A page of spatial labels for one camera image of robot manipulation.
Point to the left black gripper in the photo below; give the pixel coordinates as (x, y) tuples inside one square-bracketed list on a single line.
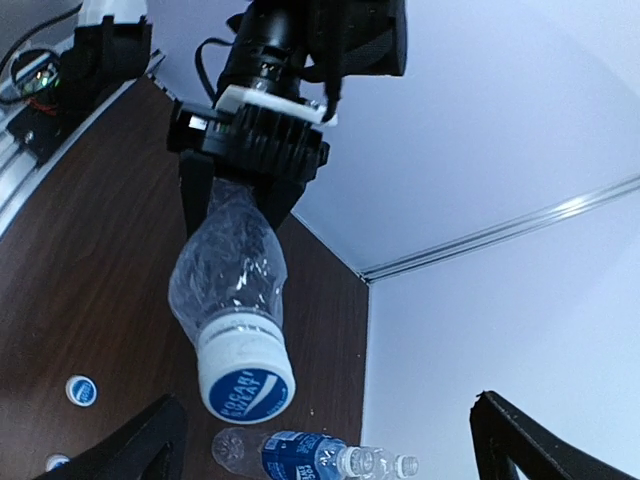
[(198, 135)]

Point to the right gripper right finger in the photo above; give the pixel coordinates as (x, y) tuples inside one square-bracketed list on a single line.
[(507, 443)]

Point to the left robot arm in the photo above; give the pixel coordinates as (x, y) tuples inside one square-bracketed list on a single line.
[(282, 82)]

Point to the left aluminium frame post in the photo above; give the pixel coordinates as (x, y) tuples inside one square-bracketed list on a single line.
[(505, 231)]

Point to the blue label water bottle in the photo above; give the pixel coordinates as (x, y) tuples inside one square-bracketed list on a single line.
[(291, 455)]

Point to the bottle white cap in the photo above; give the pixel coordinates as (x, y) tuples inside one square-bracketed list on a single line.
[(226, 291)]

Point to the white Pocari cap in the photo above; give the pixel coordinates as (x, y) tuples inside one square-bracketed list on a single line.
[(81, 391), (55, 461)]

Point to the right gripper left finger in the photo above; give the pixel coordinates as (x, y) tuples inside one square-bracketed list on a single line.
[(151, 445)]

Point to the aluminium front rail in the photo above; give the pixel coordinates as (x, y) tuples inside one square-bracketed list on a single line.
[(32, 143)]

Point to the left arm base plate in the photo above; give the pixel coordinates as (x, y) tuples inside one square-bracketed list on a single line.
[(67, 83)]

